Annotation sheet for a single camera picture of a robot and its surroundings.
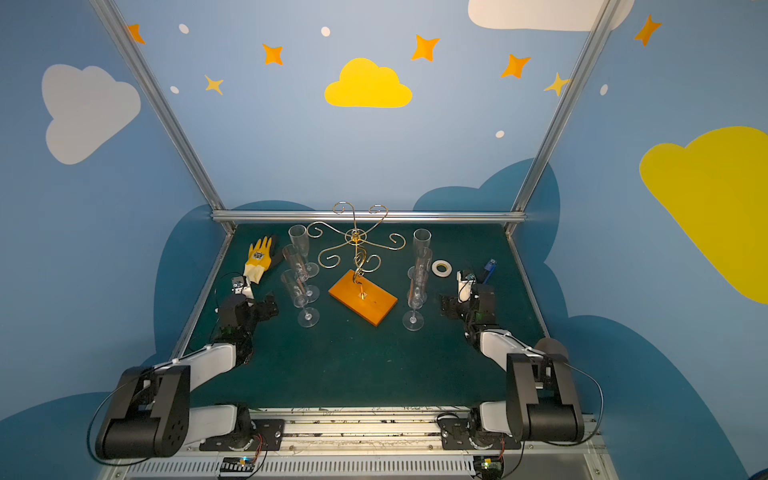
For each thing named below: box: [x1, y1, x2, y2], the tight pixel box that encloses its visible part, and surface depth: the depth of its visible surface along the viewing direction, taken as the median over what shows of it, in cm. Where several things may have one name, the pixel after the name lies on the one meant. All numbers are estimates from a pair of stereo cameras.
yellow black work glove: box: [243, 235, 283, 285], surface depth 110 cm
